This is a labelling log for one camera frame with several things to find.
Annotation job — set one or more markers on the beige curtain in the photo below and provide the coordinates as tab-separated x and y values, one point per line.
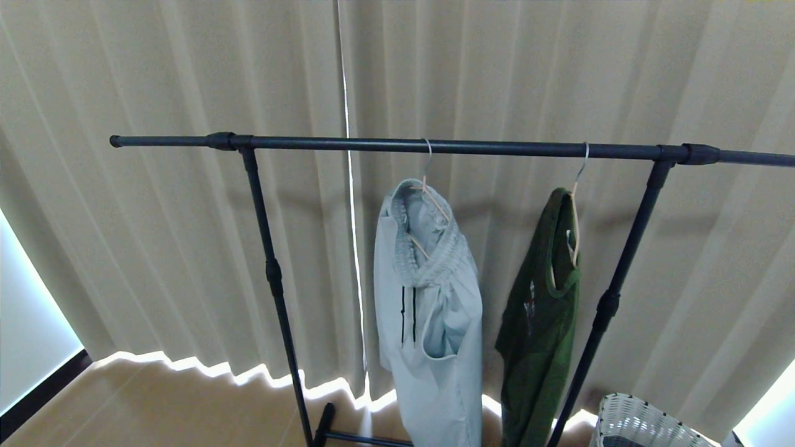
186	62

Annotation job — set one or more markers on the pale grey shorts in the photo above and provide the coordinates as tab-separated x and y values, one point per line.
435	372

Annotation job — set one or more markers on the pink clothes hanger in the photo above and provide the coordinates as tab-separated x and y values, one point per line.
576	230
424	184

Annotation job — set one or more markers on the green garment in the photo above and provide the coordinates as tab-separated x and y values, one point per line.
540	347

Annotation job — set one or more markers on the black clothes rack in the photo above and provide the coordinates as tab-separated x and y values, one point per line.
497	148

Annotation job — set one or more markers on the white laundry basket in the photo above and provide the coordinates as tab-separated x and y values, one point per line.
646	422

